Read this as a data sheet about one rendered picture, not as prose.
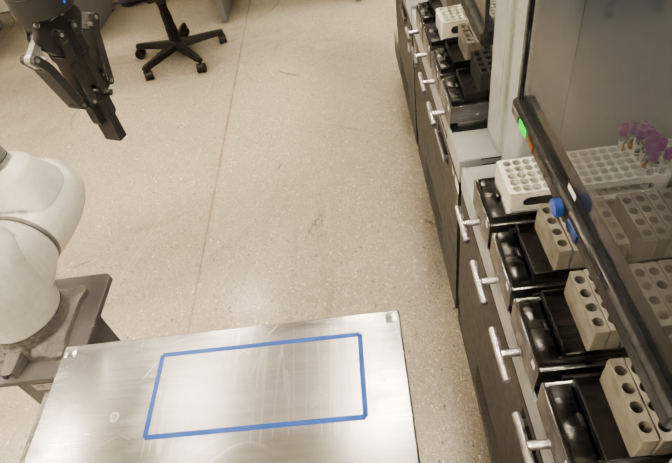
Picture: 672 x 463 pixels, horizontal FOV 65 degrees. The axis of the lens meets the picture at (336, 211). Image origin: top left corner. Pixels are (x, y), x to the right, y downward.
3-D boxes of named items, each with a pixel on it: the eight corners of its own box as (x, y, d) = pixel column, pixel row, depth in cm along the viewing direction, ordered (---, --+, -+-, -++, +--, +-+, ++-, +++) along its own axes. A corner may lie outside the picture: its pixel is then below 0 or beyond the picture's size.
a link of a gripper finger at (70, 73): (64, 27, 66) (56, 32, 65) (103, 103, 74) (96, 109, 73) (41, 26, 68) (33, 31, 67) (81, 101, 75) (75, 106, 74)
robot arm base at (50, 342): (-29, 387, 106) (-47, 374, 102) (15, 296, 122) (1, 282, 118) (57, 377, 104) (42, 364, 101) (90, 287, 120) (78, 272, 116)
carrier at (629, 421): (647, 460, 68) (661, 442, 64) (631, 461, 68) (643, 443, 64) (612, 377, 76) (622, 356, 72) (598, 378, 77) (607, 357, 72)
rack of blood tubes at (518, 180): (640, 164, 108) (648, 140, 103) (663, 198, 101) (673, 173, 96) (493, 183, 110) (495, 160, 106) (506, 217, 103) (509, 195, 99)
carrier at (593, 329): (602, 354, 79) (610, 333, 75) (588, 355, 79) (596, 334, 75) (575, 291, 87) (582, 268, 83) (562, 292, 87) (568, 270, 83)
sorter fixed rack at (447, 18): (535, 12, 158) (537, -8, 153) (545, 28, 151) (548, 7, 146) (435, 28, 160) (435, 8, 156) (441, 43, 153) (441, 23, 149)
